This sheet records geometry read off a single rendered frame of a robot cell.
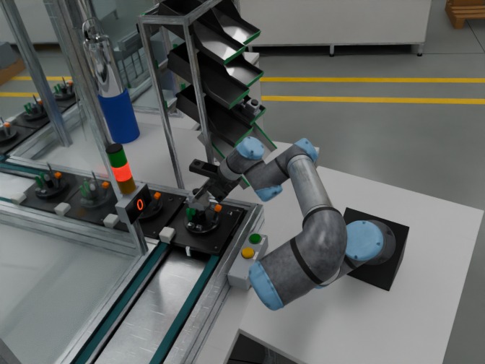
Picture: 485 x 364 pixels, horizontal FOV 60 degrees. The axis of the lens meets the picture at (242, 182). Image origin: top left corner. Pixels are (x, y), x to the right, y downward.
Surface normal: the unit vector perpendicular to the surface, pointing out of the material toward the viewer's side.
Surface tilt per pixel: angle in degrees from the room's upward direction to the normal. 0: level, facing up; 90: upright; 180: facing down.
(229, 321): 0
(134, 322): 0
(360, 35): 90
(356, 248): 39
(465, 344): 0
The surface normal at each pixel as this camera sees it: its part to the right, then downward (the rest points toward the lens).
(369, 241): -0.34, -0.23
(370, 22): -0.22, 0.62
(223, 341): -0.10, -0.78
